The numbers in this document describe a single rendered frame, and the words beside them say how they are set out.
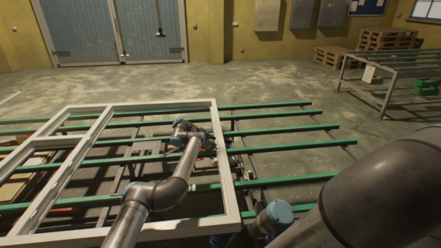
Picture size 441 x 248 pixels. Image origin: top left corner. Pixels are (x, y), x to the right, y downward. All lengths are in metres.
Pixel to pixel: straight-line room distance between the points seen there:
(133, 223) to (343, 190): 0.80
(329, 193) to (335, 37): 8.53
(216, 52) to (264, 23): 1.71
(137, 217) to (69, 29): 7.31
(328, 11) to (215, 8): 3.57
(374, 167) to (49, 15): 8.10
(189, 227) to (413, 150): 0.99
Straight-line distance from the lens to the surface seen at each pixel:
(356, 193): 0.37
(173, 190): 1.05
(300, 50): 8.33
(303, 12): 7.89
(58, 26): 8.12
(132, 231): 0.99
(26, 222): 1.52
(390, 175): 0.37
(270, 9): 7.50
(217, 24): 6.96
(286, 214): 0.89
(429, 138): 0.43
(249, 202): 1.76
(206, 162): 2.01
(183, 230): 1.20
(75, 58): 8.15
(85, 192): 2.05
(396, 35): 8.33
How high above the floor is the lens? 1.89
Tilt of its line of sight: 27 degrees down
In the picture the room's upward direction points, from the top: straight up
